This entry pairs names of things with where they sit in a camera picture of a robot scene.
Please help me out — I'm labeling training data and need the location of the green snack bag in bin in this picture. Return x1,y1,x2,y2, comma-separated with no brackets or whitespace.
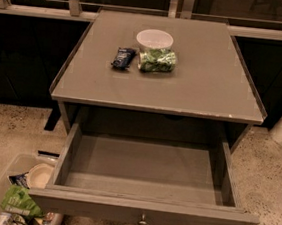
0,184,44,218

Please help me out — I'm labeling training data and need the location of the clear plastic storage bin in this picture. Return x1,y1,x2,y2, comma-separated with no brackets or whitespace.
0,154,64,225

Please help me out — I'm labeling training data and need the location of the grey top drawer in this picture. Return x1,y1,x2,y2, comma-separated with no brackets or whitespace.
30,125,259,225

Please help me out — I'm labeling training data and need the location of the metal window railing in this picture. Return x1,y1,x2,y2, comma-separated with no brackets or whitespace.
0,0,282,41

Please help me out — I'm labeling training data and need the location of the dark blue snack packet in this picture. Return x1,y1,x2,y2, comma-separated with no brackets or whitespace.
111,47,136,71

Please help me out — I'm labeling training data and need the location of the beige plate in bin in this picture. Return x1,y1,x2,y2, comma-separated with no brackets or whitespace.
26,163,54,189

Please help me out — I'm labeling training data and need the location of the green chip bag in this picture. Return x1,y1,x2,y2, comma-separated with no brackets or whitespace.
138,48,177,73

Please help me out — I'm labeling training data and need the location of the grey drawer cabinet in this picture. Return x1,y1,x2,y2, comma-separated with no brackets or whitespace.
43,4,278,156

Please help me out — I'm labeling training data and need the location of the blue packet in bin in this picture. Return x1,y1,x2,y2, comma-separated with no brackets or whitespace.
8,173,28,188

